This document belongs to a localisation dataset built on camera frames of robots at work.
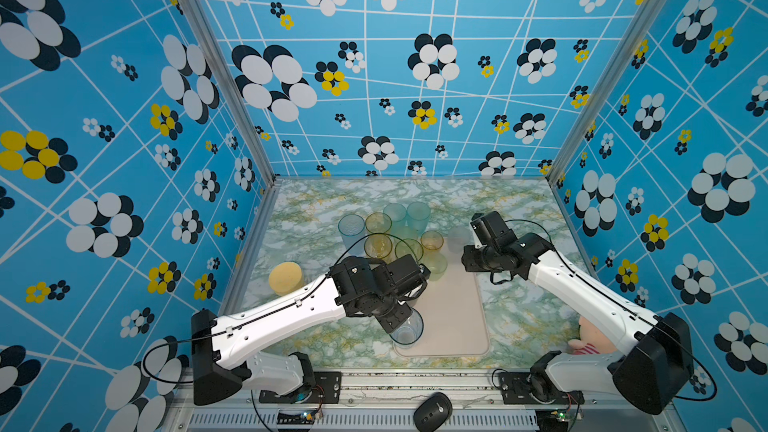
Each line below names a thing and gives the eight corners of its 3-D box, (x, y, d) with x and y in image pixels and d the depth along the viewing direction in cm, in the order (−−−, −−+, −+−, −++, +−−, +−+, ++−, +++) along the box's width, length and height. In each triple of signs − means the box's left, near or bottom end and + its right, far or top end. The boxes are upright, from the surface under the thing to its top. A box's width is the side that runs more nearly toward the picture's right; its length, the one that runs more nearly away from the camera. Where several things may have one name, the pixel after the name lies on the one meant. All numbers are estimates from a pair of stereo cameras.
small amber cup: (421, 255, 100) (423, 243, 94) (420, 242, 103) (422, 230, 97) (441, 255, 100) (444, 243, 94) (439, 242, 103) (442, 230, 97)
